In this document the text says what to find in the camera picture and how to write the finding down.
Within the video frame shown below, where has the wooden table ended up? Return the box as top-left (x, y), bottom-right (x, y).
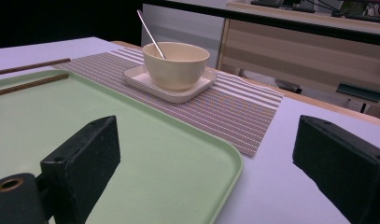
top-left (111, 40), bottom-right (380, 129)

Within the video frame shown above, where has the green plastic tray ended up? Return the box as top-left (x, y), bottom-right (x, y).
top-left (0, 68), bottom-right (244, 224)

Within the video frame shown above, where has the black keyboard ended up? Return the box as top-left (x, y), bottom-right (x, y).
top-left (250, 0), bottom-right (317, 14)

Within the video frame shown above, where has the dark rectangular desk bracket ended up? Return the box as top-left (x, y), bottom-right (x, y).
top-left (335, 82), bottom-right (380, 103)

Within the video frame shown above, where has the cream ceramic bowl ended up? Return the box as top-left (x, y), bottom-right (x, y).
top-left (142, 41), bottom-right (211, 92)

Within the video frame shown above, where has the white spoon handle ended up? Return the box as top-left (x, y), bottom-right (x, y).
top-left (136, 8), bottom-right (167, 60)

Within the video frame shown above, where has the brown wooden chopstick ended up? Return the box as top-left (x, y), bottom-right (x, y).
top-left (0, 73), bottom-right (70, 98)
top-left (0, 57), bottom-right (72, 77)

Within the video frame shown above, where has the white square plate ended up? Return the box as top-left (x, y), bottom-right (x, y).
top-left (122, 64), bottom-right (218, 105)

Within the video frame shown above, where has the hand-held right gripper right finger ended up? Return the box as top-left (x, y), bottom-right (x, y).
top-left (291, 114), bottom-right (380, 224)

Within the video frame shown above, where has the light wooden desk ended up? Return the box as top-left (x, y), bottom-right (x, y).
top-left (216, 0), bottom-right (380, 122)

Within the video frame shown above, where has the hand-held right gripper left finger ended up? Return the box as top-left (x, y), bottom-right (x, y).
top-left (39, 115), bottom-right (121, 224)

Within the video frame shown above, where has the striped woven placemat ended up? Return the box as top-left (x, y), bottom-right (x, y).
top-left (51, 46), bottom-right (285, 158)

